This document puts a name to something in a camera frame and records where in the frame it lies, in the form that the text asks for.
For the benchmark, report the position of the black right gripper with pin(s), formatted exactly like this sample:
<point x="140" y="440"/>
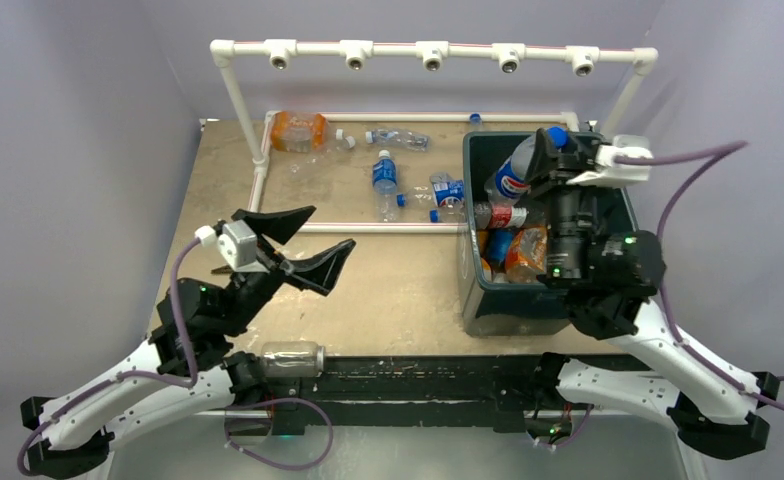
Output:
<point x="551" y="167"/>

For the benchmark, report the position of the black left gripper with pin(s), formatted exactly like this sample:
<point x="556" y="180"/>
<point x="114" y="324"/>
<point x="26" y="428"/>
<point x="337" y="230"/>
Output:
<point x="319" y="271"/>

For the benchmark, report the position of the clear Pepsi bottle blue cap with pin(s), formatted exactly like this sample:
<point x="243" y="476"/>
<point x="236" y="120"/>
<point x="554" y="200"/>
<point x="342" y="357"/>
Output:
<point x="506" y="186"/>

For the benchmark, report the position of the clear bottle red cap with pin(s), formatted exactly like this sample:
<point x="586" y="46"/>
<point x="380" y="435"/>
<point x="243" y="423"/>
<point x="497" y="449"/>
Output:
<point x="489" y="216"/>

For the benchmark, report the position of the blue label water bottle front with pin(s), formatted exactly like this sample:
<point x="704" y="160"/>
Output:
<point x="498" y="246"/>

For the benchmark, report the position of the large orange label crushed bottle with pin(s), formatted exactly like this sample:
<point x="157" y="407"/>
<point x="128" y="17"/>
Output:
<point x="525" y="258"/>

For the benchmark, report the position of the small orange bottle amber cap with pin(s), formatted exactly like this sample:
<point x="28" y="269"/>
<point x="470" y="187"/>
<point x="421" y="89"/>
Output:
<point x="482" y="238"/>

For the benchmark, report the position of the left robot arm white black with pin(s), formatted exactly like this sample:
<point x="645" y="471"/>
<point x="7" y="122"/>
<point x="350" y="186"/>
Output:
<point x="188" y="364"/>

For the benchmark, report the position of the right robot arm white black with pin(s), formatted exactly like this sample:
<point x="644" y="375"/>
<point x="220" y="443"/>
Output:
<point x="608" y="284"/>

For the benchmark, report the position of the dark green plastic bin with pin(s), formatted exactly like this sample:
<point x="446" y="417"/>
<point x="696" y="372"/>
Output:
<point x="498" y="307"/>

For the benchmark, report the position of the yellow black pliers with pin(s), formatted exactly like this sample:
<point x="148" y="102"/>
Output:
<point x="222" y="270"/>

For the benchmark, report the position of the Pepsi bottle back right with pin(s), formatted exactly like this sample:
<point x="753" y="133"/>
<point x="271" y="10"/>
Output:
<point x="476" y="122"/>

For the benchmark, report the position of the clear bottle white cap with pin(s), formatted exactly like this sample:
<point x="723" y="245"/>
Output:
<point x="318" y="158"/>

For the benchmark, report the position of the clear bottle blue label right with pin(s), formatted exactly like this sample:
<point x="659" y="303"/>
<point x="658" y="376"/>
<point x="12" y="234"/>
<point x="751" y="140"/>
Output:
<point x="441" y="191"/>

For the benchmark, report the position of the clear bottle blue cap low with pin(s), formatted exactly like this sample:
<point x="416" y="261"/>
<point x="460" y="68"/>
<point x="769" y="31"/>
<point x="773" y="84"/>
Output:
<point x="449" y="214"/>

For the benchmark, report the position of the clear crushed bottle front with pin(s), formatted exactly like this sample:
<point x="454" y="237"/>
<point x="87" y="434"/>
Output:
<point x="293" y="359"/>

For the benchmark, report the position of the clear crushed bottle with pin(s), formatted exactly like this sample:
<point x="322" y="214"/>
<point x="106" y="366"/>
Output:
<point x="398" y="138"/>
<point x="293" y="359"/>

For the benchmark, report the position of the orange label bottle far corner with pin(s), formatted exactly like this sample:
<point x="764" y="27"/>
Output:
<point x="299" y="132"/>

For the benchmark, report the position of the clear crushed bottle back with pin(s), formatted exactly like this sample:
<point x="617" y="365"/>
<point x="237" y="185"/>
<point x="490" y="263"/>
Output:
<point x="398" y="138"/>

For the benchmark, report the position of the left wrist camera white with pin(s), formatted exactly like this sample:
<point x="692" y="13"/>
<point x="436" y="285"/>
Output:
<point x="237" y="244"/>

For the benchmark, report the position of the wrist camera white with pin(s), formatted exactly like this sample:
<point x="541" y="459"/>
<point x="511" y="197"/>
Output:
<point x="237" y="244"/>
<point x="624" y="162"/>

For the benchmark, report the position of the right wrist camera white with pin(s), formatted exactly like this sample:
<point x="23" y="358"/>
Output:
<point x="624" y="162"/>

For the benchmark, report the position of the white PVC pipe frame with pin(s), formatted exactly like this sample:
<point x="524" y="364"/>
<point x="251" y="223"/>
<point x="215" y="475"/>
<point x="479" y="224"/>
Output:
<point x="433" y="55"/>

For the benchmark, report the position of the black table front rail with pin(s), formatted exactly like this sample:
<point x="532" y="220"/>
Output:
<point x="483" y="391"/>

